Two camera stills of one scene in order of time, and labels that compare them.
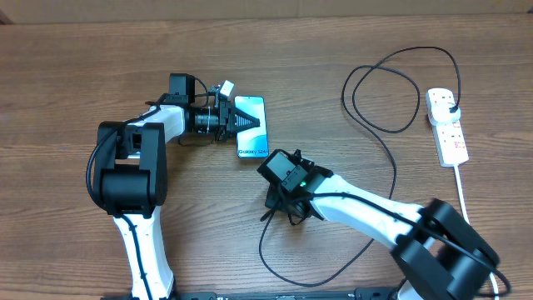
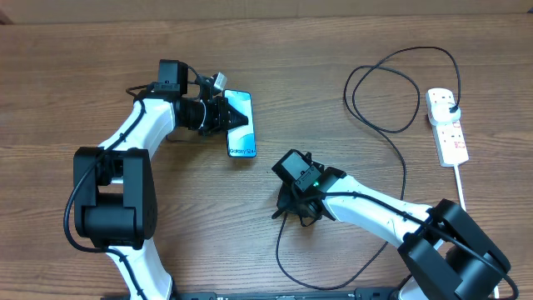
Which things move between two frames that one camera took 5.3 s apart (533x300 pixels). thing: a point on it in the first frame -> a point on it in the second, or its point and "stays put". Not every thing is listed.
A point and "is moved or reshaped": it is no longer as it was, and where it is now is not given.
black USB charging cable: [370, 127] -> [311, 287]
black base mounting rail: [366, 293] stays put
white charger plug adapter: [439, 113] stays put
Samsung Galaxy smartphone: [253, 143] is moved or reshaped
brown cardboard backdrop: [64, 12] stays put
